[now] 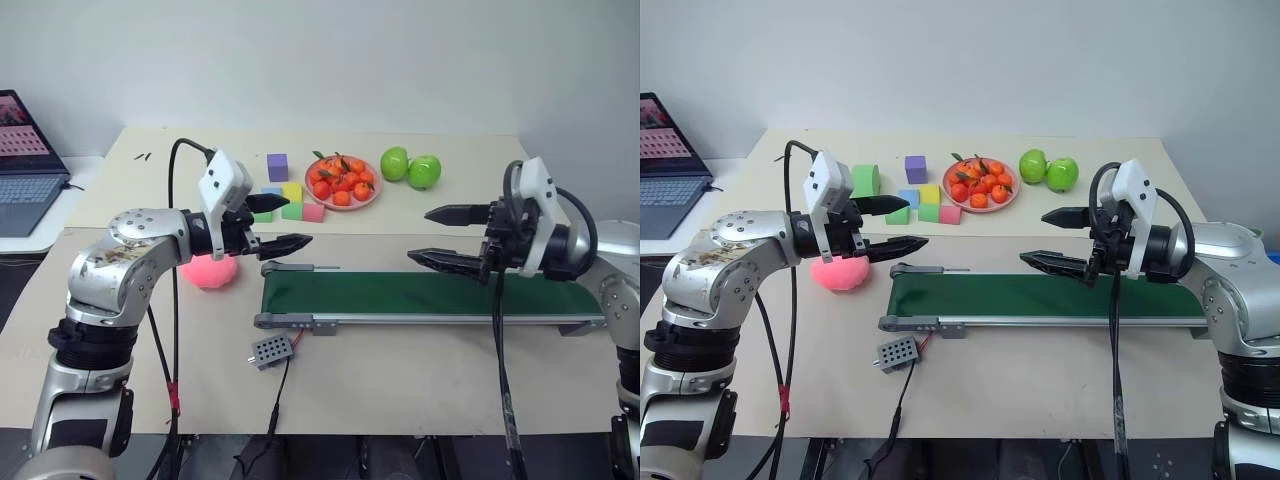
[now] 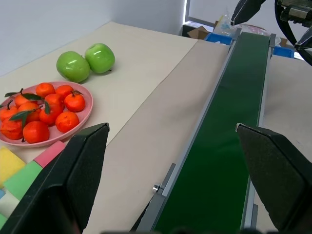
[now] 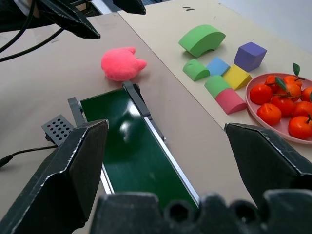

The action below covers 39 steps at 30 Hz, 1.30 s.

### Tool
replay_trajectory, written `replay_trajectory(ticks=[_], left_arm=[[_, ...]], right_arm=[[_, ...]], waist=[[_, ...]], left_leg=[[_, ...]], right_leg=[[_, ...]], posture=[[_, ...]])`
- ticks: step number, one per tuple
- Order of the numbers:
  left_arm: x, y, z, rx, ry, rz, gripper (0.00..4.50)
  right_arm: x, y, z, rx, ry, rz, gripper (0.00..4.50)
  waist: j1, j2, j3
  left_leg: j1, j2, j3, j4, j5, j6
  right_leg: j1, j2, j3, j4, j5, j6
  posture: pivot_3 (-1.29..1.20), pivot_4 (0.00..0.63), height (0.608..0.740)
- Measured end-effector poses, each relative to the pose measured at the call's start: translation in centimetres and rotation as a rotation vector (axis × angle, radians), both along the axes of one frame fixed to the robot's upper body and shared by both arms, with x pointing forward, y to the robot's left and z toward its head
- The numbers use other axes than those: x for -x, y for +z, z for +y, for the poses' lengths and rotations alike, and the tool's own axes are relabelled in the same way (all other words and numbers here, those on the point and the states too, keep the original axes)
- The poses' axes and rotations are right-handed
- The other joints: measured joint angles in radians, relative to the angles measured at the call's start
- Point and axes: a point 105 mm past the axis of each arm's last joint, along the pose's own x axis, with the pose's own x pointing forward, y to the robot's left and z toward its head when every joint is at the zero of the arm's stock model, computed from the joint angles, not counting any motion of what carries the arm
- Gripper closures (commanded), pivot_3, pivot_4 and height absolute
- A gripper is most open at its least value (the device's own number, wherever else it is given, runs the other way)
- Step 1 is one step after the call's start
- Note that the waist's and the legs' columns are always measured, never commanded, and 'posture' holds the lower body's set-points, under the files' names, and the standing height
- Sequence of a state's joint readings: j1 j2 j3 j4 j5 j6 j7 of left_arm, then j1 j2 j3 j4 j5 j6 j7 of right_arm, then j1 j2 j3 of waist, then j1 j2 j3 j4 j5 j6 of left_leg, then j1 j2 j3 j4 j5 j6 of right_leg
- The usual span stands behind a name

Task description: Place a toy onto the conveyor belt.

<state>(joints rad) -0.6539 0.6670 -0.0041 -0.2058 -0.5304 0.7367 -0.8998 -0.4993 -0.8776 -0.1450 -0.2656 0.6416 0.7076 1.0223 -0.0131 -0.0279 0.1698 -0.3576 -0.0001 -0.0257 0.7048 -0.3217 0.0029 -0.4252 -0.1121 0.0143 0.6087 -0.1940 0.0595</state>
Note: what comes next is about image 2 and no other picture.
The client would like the orange tangerine with leaves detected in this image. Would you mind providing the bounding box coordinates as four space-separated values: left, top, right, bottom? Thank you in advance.
4 88 42 108
9 102 43 129

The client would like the pink sponge block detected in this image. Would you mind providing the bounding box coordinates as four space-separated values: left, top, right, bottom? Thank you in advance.
33 140 67 169

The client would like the clear plastic bag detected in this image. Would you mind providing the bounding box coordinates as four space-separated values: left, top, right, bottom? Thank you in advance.
214 9 237 38

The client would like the blue plastic bin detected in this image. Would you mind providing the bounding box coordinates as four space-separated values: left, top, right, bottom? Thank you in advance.
272 45 296 59
203 33 233 46

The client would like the green apple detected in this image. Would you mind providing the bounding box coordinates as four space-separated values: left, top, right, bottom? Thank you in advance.
84 42 116 74
56 50 91 83

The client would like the brown cardboard box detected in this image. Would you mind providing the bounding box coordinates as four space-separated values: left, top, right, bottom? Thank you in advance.
186 25 211 40

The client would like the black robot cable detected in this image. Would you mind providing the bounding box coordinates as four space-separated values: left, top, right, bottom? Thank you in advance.
274 0 312 67

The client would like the orange tangerine with stem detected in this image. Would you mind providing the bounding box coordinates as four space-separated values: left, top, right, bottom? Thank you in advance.
0 99 19 122
63 90 86 113

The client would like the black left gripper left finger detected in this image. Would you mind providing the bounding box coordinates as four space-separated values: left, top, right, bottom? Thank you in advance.
0 122 110 234

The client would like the green conveyor belt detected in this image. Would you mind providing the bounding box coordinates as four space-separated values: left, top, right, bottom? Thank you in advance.
131 27 277 234

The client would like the pink plate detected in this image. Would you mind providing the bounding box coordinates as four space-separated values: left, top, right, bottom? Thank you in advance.
0 81 94 148

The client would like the white sponge block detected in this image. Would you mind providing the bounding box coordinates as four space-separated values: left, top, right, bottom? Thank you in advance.
0 191 20 220

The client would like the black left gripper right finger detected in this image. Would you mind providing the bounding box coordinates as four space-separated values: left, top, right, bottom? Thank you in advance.
234 122 312 234

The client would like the yellow sponge block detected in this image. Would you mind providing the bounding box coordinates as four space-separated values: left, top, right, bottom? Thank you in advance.
0 146 26 190

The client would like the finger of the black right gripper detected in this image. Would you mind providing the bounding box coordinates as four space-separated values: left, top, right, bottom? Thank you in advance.
230 0 265 26
293 26 312 51

